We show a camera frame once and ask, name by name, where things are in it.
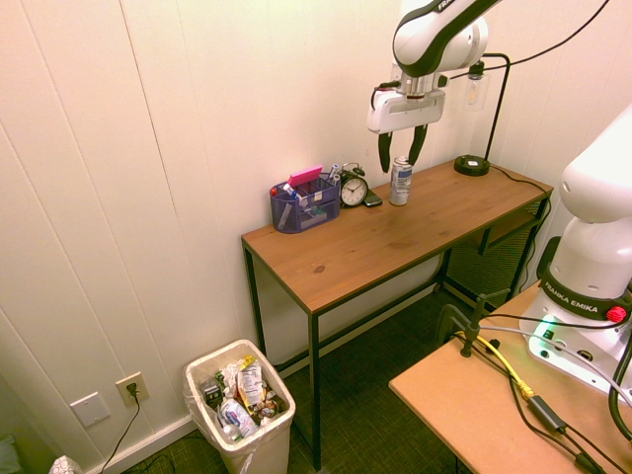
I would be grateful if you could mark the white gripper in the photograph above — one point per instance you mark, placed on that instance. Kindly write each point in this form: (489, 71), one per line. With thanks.
(407, 111)

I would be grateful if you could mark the white blue spray can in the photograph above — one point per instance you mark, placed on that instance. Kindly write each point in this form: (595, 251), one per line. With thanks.
(400, 185)

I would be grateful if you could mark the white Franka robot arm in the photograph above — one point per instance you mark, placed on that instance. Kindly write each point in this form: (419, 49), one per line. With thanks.
(587, 207)

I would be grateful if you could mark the beige trash bin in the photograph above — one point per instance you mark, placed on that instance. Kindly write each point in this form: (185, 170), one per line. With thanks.
(269, 444)

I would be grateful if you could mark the black mobile phone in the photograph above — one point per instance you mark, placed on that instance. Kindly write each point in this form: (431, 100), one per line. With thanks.
(373, 200)

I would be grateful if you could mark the black twin-bell alarm clock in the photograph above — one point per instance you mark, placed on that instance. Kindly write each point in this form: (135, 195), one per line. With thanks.
(354, 190)

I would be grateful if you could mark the blue capped marker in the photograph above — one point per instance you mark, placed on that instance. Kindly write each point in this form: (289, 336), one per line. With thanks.
(335, 173)

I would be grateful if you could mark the black desk lamp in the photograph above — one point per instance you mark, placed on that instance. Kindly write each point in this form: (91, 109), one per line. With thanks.
(471, 165)

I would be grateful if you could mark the pink sticky note pad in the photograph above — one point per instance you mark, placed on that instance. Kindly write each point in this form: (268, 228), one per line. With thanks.
(306, 176)

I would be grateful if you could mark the blue mesh desk organizer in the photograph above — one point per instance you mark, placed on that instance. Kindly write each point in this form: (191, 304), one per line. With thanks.
(306, 212)

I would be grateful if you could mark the black table clamp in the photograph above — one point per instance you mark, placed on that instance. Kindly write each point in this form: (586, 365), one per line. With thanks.
(474, 326)

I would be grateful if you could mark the light brown robot mounting table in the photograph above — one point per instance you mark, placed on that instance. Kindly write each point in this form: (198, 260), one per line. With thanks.
(469, 410)

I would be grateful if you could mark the crumpled snack bag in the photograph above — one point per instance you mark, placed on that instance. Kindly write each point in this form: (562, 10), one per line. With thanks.
(248, 382)

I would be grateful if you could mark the plastic bottle with blue label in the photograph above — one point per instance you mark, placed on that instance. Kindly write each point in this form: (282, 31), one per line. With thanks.
(237, 417)

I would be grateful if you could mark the patterned tissue box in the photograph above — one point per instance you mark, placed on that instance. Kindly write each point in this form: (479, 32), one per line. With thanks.
(65, 465)

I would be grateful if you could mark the teal cloth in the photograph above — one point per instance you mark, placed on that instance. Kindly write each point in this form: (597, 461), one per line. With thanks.
(7, 454)

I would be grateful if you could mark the wooden desk with black frame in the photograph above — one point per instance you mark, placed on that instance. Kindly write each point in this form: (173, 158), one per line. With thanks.
(385, 237)

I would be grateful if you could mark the beige wall outlet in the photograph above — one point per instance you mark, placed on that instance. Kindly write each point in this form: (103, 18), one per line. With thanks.
(132, 388)

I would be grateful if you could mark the white blank wall plate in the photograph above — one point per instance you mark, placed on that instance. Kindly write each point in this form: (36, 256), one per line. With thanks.
(90, 409)

